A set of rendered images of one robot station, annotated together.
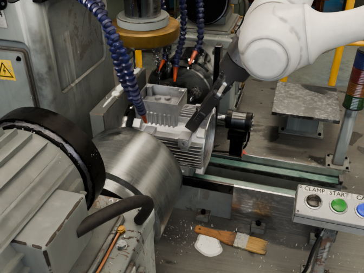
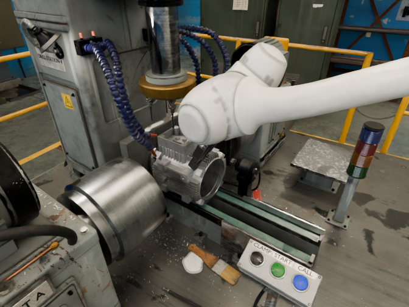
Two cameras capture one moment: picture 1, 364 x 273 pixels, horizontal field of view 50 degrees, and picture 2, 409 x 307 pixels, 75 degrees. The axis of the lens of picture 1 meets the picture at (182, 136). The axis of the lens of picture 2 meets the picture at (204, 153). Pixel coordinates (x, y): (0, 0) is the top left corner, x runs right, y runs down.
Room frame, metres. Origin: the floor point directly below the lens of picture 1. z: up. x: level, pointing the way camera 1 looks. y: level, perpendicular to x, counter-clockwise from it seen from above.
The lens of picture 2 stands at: (0.21, -0.29, 1.60)
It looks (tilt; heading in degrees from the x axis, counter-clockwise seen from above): 33 degrees down; 19
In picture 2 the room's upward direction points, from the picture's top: straight up
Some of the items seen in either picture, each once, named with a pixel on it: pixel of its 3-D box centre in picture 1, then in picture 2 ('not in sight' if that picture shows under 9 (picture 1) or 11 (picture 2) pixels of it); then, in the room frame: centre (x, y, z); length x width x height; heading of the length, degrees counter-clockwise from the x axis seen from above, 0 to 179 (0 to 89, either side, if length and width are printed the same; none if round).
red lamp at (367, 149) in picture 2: (361, 73); (366, 145); (1.09, -0.54, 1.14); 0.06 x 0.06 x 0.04
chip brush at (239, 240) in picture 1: (230, 238); (212, 262); (0.75, -0.13, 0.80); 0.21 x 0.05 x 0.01; 70
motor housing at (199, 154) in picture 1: (175, 135); (190, 169); (0.94, 0.02, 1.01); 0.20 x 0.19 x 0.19; 74
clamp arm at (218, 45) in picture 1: (217, 85); (231, 135); (1.05, -0.10, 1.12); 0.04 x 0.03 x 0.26; 74
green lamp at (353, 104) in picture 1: (354, 99); (358, 167); (1.09, -0.54, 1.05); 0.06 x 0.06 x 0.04
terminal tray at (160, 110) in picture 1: (161, 105); (180, 144); (0.95, 0.06, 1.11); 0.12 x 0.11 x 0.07; 74
